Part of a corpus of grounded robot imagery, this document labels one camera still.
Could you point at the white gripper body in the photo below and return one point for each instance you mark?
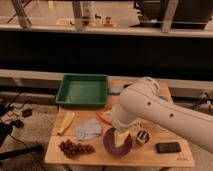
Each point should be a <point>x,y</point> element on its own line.
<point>120,137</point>

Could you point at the dark red grape bunch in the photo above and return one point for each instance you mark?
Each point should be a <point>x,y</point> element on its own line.
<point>73,150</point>

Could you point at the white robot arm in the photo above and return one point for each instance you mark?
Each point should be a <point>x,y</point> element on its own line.
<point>141,99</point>

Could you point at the small metal cup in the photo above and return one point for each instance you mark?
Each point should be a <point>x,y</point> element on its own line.
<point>142,138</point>

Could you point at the purple bowl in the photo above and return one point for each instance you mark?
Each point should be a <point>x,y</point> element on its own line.
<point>111,148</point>

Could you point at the light blue cloth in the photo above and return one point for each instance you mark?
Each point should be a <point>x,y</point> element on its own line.
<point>88,130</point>

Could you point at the black smartphone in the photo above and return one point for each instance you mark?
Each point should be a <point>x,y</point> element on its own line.
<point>168,147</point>

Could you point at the yellow banana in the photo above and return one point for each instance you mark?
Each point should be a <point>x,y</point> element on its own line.
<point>68,118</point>

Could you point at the green plastic tray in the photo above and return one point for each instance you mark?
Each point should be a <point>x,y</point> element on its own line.
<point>83,90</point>

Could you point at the orange handled tool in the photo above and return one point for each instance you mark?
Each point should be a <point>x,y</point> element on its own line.
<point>103,118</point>

